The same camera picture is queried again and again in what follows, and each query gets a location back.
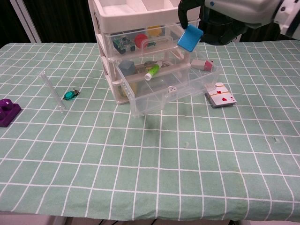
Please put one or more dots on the banded playing card deck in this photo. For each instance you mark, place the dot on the banded playing card deck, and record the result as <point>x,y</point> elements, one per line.
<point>222,98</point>

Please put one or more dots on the white and red eraser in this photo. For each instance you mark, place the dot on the white and red eraser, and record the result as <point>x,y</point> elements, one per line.
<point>201,64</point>

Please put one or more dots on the purple plastic block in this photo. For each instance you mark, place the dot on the purple plastic block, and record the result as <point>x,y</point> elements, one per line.
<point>8,113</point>

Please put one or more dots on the lime green small bottle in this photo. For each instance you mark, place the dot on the lime green small bottle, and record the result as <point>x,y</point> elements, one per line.
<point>153,71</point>

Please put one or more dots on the white frame post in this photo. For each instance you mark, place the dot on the white frame post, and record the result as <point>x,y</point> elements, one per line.
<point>238,38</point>
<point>25,21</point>

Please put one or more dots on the clear drawer with die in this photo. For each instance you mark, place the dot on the clear drawer with die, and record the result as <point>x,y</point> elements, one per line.
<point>187,82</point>

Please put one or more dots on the green grid tablecloth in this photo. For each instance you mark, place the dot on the green grid tablecloth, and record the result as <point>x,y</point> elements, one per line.
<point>150,164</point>

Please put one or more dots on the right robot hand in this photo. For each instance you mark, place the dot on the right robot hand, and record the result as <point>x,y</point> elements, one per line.
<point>234,11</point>

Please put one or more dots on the white plastic drawer cabinet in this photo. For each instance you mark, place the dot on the white plastic drawer cabinet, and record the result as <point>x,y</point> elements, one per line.
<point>112,18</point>

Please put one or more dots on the clear plastic tube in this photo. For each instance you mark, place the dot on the clear plastic tube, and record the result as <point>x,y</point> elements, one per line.
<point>52,92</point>

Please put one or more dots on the white die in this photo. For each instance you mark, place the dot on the white die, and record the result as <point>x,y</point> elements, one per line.
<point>172,90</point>

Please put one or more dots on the grey-blue block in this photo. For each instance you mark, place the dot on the grey-blue block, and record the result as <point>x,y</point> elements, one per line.
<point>127,68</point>

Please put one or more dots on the yellow round block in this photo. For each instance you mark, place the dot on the yellow round block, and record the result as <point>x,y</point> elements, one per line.
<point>154,31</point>

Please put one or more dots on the red round disc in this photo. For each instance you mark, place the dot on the red round disc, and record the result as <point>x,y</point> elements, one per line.
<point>140,39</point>

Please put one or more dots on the green circuit board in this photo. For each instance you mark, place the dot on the green circuit board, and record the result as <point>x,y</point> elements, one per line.
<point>123,44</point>

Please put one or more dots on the blue square block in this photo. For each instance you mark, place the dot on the blue square block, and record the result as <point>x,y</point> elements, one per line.
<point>189,38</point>

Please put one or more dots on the clear drawer with circuit board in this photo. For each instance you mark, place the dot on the clear drawer with circuit board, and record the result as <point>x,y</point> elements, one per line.
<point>168,35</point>

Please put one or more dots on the yellow square block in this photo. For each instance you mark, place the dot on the yellow square block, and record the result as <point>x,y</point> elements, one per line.
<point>131,87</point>

